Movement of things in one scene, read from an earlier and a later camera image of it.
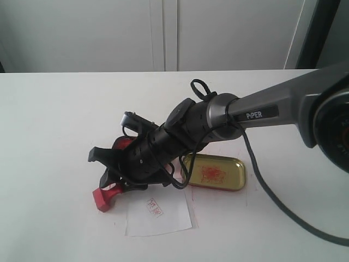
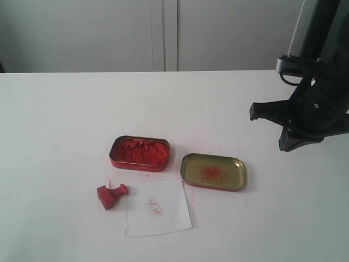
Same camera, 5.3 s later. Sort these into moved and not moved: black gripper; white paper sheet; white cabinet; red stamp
Moved: black gripper; red stamp
Not moved: white paper sheet; white cabinet
